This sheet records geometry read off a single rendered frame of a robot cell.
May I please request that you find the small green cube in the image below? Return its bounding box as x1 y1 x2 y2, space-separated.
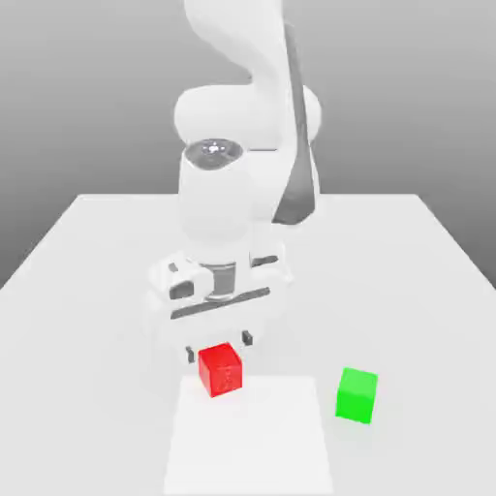
334 366 380 425

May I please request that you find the small red cube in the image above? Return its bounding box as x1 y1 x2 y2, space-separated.
197 341 244 399

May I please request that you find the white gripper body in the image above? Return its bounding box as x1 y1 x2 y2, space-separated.
142 279 291 348

